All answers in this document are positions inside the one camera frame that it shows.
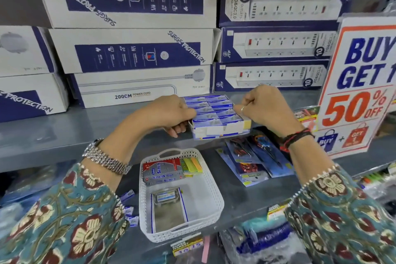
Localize coloured sticky note pads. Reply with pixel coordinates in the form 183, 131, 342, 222
180, 157, 203, 176

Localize empty white blue carton tray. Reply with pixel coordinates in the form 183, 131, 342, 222
151, 187, 189, 234

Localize bagged coloured markers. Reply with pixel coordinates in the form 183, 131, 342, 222
356, 166, 396, 207

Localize grey metal shelf board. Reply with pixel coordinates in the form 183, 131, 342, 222
0, 90, 396, 173

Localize person's floral teal sleeve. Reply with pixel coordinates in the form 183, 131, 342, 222
0, 162, 130, 264
284, 165, 396, 264

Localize white box with plug picture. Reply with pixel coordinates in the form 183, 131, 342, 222
0, 26, 58, 77

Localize person's left forearm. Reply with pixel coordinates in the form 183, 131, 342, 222
81, 108, 163, 194

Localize person's left hand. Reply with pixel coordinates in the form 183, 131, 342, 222
144, 94, 197, 138

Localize scissors pack with blue-red handles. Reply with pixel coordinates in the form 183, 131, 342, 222
247, 132, 295, 178

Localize white navy box with slanted print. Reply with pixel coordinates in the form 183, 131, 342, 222
0, 73, 70, 123

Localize person's right forearm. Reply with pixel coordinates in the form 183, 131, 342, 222
280, 128, 339, 187

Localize person's right floral teal sleeve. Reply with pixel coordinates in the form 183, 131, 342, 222
284, 165, 396, 264

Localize person's left floral teal sleeve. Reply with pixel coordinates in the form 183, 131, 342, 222
0, 162, 130, 264

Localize navy box with power strip picture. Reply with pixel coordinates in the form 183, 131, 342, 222
218, 0, 357, 28
216, 27, 339, 63
213, 60, 330, 93

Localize clear bagged goods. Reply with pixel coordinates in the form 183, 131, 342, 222
0, 163, 79, 230

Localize colourful printed packet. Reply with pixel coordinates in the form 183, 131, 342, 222
294, 106, 321, 133

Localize white plastic woven basket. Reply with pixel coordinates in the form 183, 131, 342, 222
139, 148, 225, 243

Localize person's right hand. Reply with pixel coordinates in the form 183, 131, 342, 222
233, 84, 306, 141

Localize black and red thread bracelet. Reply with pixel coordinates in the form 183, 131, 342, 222
279, 128, 315, 153

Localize white power cord box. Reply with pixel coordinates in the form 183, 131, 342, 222
67, 64, 215, 109

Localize white red blue promotion sign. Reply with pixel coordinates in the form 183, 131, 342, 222
315, 13, 396, 160

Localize white blue display carton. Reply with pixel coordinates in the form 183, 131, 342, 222
183, 94, 252, 140

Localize bagged blue coiled cable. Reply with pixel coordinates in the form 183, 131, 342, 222
219, 220, 311, 264

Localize silver metal wristwatch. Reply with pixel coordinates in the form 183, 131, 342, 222
82, 138, 133, 175

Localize yellow white price label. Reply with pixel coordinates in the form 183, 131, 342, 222
171, 236, 204, 257
267, 200, 291, 221

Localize group of small blue-white packets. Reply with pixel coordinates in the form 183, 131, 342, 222
184, 95, 245, 127

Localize large white navy power strip box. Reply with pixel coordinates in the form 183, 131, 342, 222
35, 0, 218, 29
48, 28, 222, 74

